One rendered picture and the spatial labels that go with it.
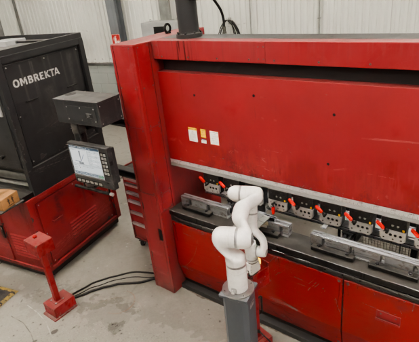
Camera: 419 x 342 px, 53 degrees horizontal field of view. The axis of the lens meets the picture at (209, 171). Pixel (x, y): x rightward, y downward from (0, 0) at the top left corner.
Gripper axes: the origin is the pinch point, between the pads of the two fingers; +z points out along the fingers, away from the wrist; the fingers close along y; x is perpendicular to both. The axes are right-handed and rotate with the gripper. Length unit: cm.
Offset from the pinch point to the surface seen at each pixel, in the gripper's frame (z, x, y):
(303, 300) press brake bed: 32.3, 18.2, -27.8
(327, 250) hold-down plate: -13, 31, -42
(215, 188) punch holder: -38, -64, -24
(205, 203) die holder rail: -21, -77, -20
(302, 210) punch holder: -38, 11, -43
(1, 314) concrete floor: 61, -198, 151
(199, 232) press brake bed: 0, -74, -7
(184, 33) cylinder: -157, -84, -36
